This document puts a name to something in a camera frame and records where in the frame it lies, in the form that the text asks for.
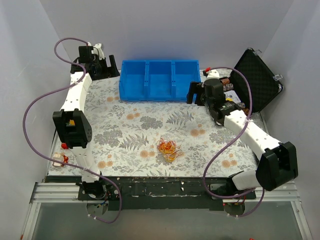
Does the right blue bin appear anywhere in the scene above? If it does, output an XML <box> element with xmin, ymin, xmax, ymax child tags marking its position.
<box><xmin>173</xmin><ymin>60</ymin><xmax>201</xmax><ymax>102</ymax></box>

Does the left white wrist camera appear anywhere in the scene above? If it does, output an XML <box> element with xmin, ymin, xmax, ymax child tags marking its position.
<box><xmin>91</xmin><ymin>43</ymin><xmax>105</xmax><ymax>60</ymax></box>

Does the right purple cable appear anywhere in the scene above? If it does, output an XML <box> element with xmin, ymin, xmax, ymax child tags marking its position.
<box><xmin>202</xmin><ymin>66</ymin><xmax>265</xmax><ymax>218</ymax></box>

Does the middle blue bin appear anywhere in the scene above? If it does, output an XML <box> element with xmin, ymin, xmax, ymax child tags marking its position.
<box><xmin>146</xmin><ymin>60</ymin><xmax>173</xmax><ymax>102</ymax></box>

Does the left blue bin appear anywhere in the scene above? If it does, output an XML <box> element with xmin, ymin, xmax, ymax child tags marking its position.
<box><xmin>118</xmin><ymin>60</ymin><xmax>146</xmax><ymax>102</ymax></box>

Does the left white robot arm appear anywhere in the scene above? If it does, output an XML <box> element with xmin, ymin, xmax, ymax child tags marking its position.
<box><xmin>52</xmin><ymin>43</ymin><xmax>120</xmax><ymax>200</ymax></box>

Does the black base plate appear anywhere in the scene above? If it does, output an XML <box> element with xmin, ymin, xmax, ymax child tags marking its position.
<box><xmin>44</xmin><ymin>176</ymin><xmax>256</xmax><ymax>212</ymax></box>

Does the small white red toy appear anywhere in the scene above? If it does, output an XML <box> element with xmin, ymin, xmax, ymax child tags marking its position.
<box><xmin>52</xmin><ymin>153</ymin><xmax>69</xmax><ymax>167</ymax></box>

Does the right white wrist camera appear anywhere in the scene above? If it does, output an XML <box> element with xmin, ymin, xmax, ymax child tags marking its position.
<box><xmin>202</xmin><ymin>67</ymin><xmax>220</xmax><ymax>80</ymax></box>

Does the blue bin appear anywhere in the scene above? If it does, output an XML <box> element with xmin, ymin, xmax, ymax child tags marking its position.
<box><xmin>118</xmin><ymin>60</ymin><xmax>146</xmax><ymax>102</ymax></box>
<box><xmin>173</xmin><ymin>60</ymin><xmax>201</xmax><ymax>102</ymax></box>
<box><xmin>146</xmin><ymin>60</ymin><xmax>173</xmax><ymax>102</ymax></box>

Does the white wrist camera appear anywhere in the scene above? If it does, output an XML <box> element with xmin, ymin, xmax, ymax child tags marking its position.
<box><xmin>202</xmin><ymin>67</ymin><xmax>220</xmax><ymax>80</ymax></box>
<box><xmin>91</xmin><ymin>43</ymin><xmax>105</xmax><ymax>60</ymax></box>

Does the floral table mat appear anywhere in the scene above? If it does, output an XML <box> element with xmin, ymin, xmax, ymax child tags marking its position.
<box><xmin>47</xmin><ymin>69</ymin><xmax>259</xmax><ymax>178</ymax></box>

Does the black poker chip case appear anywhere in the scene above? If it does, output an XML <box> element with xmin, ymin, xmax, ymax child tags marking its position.
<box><xmin>220</xmin><ymin>48</ymin><xmax>284</xmax><ymax>115</ymax></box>

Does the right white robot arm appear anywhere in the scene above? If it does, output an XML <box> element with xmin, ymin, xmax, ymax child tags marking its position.
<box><xmin>186</xmin><ymin>78</ymin><xmax>299</xmax><ymax>199</ymax></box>

